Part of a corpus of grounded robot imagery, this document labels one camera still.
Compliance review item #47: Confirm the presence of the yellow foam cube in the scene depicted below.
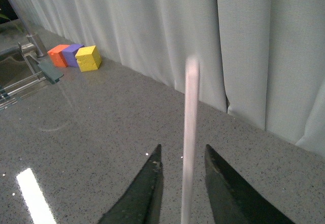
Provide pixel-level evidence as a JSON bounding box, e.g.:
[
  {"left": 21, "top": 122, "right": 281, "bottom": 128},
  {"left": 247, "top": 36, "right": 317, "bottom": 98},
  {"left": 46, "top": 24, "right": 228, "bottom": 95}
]
[{"left": 75, "top": 45, "right": 102, "bottom": 72}]

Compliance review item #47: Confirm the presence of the stainless steel faucet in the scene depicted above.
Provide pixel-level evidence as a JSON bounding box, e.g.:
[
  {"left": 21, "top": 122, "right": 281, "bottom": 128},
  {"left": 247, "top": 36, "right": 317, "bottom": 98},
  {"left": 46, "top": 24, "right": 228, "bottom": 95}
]
[{"left": 8, "top": 0, "right": 47, "bottom": 57}]

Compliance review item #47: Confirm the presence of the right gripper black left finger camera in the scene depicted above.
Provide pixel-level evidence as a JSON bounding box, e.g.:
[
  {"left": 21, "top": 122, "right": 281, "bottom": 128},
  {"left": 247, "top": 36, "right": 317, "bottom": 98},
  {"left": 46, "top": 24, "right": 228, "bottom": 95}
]
[{"left": 99, "top": 144, "right": 163, "bottom": 223}]

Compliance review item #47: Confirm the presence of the pale pink chopstick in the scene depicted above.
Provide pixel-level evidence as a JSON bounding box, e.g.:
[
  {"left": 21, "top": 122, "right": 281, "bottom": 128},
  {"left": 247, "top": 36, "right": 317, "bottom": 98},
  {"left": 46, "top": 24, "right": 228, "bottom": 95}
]
[{"left": 181, "top": 56, "right": 200, "bottom": 223}]

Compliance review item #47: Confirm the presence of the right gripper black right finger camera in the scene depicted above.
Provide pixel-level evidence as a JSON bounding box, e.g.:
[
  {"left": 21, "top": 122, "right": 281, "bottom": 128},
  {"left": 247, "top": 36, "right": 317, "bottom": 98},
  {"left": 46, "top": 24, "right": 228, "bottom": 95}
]
[{"left": 205, "top": 144, "right": 293, "bottom": 223}]

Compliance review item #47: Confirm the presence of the grey-white curtain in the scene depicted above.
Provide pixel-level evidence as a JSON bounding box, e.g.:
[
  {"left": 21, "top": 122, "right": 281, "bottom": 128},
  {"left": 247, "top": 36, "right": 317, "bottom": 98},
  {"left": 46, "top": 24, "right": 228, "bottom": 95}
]
[{"left": 16, "top": 0, "right": 324, "bottom": 155}]

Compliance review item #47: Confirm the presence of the dark green sponge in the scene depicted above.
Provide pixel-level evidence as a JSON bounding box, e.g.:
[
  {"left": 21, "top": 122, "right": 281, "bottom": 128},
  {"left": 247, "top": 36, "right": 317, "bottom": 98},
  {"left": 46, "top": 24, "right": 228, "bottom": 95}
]
[{"left": 38, "top": 60, "right": 63, "bottom": 84}]

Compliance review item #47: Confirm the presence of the orange foam cube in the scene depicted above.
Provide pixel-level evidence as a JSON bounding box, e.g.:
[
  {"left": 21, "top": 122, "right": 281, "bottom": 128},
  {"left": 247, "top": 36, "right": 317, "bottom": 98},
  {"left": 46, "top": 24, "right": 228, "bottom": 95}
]
[{"left": 47, "top": 44, "right": 69, "bottom": 68}]

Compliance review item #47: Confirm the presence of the purple foam cube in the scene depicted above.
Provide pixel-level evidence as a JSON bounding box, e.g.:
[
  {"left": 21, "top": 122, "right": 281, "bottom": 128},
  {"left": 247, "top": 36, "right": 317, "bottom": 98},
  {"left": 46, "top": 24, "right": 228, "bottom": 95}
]
[{"left": 62, "top": 44, "right": 84, "bottom": 68}]

